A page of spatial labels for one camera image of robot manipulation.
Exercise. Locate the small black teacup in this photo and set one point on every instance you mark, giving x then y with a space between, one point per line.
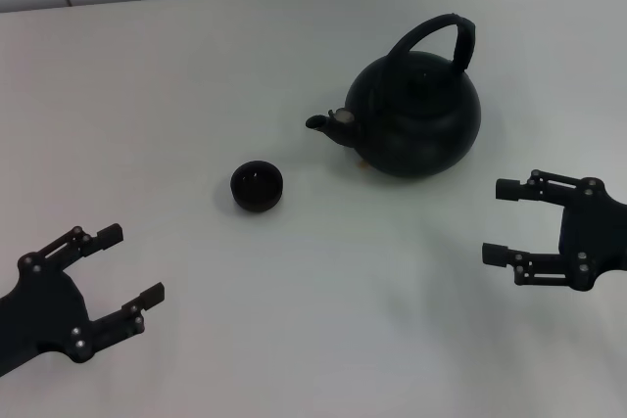
257 201

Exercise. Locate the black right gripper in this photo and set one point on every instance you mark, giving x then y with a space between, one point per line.
595 237

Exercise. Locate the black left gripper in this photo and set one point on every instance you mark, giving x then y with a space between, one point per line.
44 315

